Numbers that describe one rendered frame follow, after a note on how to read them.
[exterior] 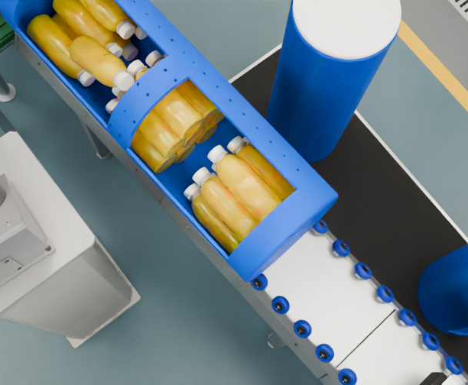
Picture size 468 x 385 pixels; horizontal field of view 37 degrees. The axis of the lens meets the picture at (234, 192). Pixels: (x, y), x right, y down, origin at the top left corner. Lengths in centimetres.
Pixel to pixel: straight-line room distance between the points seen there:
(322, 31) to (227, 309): 121
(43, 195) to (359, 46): 85
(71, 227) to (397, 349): 82
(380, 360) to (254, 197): 53
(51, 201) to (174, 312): 118
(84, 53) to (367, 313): 91
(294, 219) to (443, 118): 161
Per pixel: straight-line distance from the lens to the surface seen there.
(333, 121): 219
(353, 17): 183
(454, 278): 221
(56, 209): 153
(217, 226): 157
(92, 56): 163
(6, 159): 159
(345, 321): 172
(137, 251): 266
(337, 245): 168
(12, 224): 128
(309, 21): 181
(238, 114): 150
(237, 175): 148
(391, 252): 258
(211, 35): 294
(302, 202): 143
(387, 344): 173
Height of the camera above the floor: 261
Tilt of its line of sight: 75 degrees down
